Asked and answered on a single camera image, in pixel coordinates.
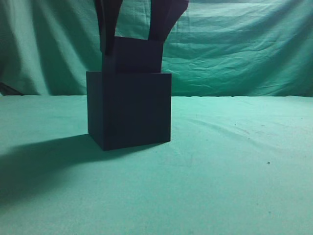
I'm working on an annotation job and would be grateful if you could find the green backdrop cloth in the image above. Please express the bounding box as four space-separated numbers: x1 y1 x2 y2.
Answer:
0 0 313 96

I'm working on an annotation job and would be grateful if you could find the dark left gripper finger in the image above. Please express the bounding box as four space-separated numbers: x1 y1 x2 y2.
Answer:
94 0 122 72

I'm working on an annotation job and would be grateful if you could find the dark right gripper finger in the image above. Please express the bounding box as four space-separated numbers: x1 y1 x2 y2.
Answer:
147 0 189 73

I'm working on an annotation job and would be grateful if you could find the green table cloth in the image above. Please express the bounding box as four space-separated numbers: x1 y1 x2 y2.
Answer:
0 96 313 235

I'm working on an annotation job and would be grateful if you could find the dark purple cube block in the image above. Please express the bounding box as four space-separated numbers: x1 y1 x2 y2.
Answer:
113 37 163 73

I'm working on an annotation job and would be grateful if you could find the large dark groove box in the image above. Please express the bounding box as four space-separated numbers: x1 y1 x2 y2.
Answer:
86 71 172 150

